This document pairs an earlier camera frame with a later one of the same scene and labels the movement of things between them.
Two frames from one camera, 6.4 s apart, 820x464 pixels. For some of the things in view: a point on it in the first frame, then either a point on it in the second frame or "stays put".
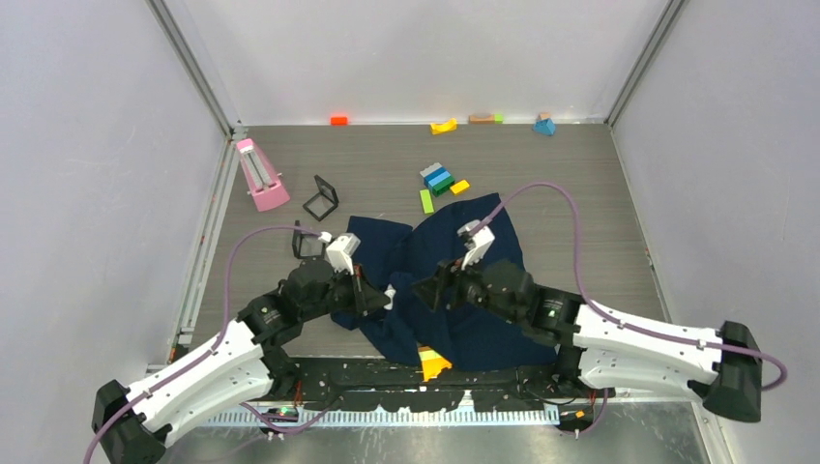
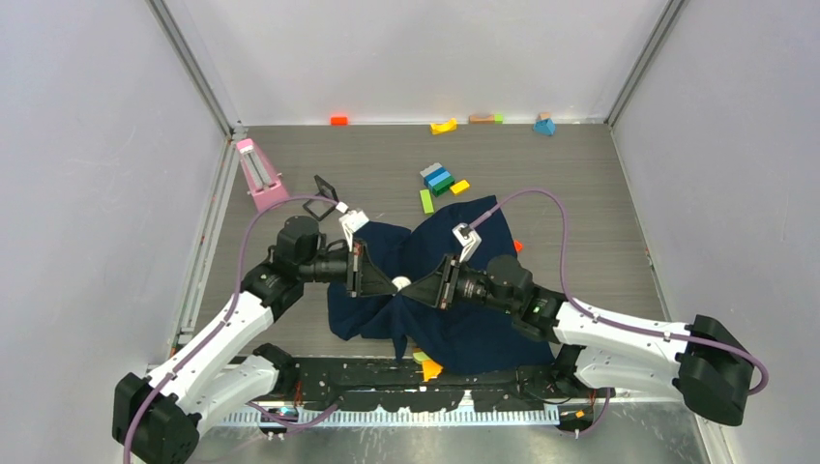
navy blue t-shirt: (400, 255) stays put
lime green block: (426, 201) stays put
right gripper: (449, 275) stays put
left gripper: (366, 298) → (367, 280)
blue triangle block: (544, 127) stays put
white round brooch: (390, 293) → (401, 281)
